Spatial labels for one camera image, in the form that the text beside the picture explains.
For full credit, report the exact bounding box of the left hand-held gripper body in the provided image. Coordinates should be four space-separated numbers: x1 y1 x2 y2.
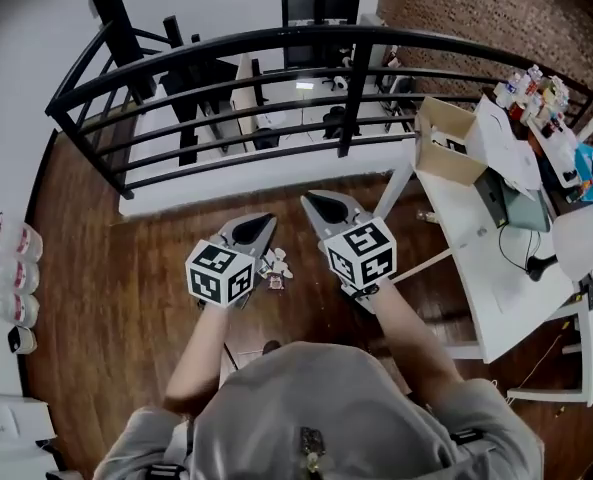
184 237 270 310

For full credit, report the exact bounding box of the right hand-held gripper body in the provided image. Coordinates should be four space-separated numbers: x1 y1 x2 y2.
320 216 398 315

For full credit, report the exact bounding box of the white broom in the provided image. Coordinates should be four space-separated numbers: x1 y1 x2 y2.
219 248 453 388

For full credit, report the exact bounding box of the person's left forearm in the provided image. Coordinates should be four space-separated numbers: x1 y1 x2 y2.
163 303 230 417

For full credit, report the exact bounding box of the person's right forearm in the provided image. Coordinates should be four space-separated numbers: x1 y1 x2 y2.
370 280 465 404

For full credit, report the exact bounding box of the black office chair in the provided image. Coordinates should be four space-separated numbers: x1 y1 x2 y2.
322 106 361 139

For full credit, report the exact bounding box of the cardboard box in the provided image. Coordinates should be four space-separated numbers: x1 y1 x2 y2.
414 96 488 187

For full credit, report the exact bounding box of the black metal railing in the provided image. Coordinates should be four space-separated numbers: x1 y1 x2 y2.
44 24 593 200

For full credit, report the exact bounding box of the black staircase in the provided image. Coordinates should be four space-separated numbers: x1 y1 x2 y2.
125 15 242 167

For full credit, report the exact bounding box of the person's grey shirt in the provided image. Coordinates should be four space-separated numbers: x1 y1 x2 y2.
91 341 545 480

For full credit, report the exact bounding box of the pile of white papers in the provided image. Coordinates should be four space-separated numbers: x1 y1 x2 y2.
468 95 545 202

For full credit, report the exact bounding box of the dark grey case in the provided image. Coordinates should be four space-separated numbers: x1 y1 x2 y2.
474 170 552 233

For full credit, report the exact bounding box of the metal badge pendant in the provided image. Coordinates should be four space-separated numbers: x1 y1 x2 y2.
298 426 327 474

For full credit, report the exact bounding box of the group of small bottles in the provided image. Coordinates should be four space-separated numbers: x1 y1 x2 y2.
493 64 572 134

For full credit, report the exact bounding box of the white desk lamp black base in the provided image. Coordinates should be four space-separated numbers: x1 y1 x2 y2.
525 201 593 283

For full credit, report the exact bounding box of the black pillar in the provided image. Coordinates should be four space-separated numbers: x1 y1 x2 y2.
89 0 157 99

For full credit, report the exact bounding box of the white cabinet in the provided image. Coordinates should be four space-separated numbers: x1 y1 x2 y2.
0 391 57 480

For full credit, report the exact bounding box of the black lamp cable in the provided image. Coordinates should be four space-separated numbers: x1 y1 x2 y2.
498 222 542 274

